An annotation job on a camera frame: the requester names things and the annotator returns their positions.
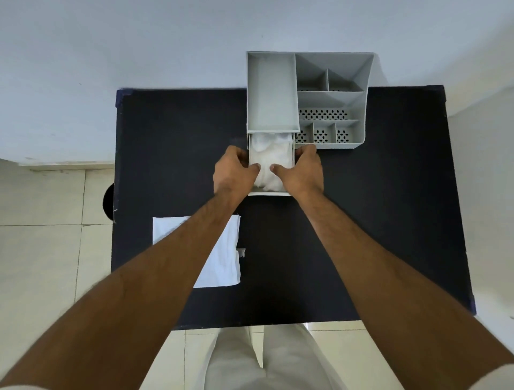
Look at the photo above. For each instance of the beige trousers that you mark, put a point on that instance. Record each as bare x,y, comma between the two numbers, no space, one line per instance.
237,361

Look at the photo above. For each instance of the black round object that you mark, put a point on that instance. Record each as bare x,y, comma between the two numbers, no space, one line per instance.
109,203

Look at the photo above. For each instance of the person's right hand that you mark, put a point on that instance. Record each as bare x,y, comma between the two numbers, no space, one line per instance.
303,172

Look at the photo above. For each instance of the person's left hand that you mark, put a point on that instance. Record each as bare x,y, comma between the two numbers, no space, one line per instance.
231,172

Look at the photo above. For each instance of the person's left forearm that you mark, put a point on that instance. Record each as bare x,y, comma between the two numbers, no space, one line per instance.
132,297

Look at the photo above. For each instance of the white organizer drawer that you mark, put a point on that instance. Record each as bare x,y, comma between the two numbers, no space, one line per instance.
268,193

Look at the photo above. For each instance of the white folded cloth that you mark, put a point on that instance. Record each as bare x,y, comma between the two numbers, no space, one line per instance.
225,261

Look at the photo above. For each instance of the person's left thumb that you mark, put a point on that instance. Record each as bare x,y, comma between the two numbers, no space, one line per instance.
251,168

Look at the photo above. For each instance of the person's right thumb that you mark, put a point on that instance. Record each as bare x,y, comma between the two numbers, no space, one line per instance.
279,168

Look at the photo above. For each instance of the white cloth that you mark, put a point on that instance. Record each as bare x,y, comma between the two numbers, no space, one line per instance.
225,261
271,148

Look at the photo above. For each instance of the grey plastic desk organizer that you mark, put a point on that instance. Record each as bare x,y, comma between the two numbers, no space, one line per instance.
273,92

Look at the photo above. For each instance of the person's right forearm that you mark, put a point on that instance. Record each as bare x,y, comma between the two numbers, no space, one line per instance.
385,289

